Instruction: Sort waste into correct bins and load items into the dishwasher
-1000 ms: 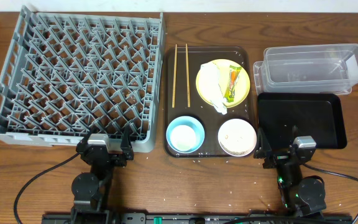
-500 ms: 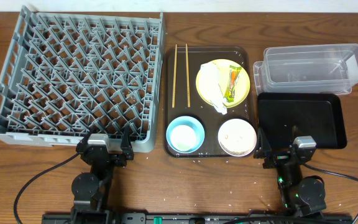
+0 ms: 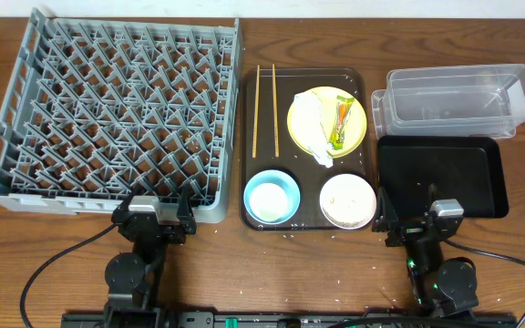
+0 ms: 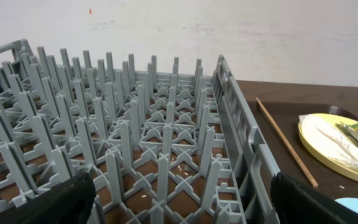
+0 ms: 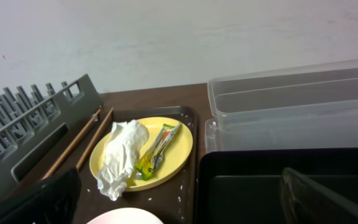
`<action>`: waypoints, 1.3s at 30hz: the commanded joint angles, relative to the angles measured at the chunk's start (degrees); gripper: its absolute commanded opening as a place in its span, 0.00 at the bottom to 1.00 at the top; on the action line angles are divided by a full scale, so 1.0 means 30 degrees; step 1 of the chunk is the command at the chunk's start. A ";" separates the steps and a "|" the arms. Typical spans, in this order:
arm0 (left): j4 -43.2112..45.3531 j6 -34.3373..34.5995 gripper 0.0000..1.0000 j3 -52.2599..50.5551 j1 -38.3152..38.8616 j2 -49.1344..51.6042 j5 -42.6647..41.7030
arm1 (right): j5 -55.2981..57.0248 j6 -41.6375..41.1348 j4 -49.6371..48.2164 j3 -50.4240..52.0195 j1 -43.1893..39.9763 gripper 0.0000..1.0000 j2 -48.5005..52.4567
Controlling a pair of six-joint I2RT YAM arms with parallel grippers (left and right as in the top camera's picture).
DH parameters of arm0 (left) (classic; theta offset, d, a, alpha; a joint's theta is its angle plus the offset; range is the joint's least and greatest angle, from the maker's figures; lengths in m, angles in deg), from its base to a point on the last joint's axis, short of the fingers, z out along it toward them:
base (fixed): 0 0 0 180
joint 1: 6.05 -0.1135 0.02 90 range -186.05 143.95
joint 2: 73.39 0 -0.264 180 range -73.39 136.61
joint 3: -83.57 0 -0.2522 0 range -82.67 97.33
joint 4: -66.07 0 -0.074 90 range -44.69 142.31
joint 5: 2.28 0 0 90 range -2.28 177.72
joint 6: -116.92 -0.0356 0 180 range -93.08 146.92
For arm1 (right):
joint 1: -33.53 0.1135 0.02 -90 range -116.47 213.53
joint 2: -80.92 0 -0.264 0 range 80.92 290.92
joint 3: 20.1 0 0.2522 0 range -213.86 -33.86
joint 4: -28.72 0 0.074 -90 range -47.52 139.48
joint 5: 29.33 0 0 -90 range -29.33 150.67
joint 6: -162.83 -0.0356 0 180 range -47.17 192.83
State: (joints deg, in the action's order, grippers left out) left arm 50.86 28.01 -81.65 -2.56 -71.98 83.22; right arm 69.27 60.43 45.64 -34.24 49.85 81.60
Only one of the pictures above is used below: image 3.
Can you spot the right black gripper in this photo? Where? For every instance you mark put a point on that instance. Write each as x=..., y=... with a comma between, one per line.
x=406, y=232

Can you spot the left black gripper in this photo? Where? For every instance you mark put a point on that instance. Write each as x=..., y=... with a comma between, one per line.
x=154, y=226

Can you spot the pale pink bowl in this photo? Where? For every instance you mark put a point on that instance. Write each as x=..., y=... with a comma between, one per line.
x=348, y=201

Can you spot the green orange snack wrapper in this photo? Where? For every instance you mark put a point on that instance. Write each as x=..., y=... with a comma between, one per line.
x=342, y=109

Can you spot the white paper napkin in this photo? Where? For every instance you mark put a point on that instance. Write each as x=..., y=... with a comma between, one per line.
x=308, y=129

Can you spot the wooden chopstick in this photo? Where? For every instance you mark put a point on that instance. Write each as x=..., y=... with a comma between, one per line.
x=256, y=112
x=275, y=114

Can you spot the white paper cup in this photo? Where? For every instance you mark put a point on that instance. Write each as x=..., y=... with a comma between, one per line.
x=268, y=202

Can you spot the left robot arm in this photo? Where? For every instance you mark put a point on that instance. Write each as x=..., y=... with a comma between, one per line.
x=132, y=277

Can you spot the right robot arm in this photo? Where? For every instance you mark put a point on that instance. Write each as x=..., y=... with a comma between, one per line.
x=443, y=287

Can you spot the clear plastic waste bin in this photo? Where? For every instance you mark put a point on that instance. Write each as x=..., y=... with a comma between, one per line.
x=461, y=101

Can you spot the black rectangular tray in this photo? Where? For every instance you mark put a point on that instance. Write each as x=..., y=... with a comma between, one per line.
x=468, y=169

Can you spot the light blue bowl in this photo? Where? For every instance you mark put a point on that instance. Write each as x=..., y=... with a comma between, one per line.
x=280, y=178

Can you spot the grey plastic dish rack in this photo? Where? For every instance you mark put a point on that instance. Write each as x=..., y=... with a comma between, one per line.
x=96, y=108

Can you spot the dark brown serving tray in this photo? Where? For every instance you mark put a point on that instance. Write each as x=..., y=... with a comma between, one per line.
x=309, y=175

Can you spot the yellow round plate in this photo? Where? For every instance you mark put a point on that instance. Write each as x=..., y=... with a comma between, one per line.
x=355, y=128

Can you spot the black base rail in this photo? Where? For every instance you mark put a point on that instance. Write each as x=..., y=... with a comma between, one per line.
x=261, y=320

